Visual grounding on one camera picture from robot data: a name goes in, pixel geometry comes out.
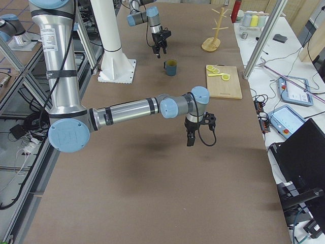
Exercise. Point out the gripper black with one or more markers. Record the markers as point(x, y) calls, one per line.
point(190, 126)
point(157, 38)

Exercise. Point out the dark teal mug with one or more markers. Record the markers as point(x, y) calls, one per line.
point(170, 67)

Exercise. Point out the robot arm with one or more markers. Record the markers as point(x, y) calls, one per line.
point(139, 14)
point(71, 122)

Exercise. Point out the wooden cup storage rack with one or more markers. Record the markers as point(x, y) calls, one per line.
point(211, 44)

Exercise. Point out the small steel cup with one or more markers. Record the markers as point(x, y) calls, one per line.
point(244, 35)

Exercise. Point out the grey cup lying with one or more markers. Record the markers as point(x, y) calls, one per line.
point(247, 20)

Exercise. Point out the yellow cup lying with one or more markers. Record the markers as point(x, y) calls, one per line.
point(254, 21)

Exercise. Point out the light blue cup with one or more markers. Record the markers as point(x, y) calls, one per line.
point(261, 21)

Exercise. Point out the lemon slice front of stack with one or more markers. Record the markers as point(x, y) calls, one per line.
point(210, 67)

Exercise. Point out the wooden cutting board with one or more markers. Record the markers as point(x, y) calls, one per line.
point(219, 88)

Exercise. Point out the yellow plastic knife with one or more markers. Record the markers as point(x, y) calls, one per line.
point(212, 74)

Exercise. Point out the red thermos bottle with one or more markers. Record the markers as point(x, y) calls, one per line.
point(235, 10)

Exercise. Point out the blue teach pendant near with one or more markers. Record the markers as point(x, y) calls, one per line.
point(285, 120)

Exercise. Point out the blue teach pendant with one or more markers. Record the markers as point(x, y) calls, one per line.
point(293, 94)
point(285, 120)

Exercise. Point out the blue teach pendant far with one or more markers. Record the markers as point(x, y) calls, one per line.
point(293, 94)

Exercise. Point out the black square pad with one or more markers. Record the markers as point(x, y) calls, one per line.
point(280, 38)

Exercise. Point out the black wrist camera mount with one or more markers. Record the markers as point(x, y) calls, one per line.
point(210, 120)

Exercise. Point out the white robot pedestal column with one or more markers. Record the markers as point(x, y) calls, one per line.
point(115, 66)

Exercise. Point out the aluminium frame post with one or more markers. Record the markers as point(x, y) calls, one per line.
point(272, 20)

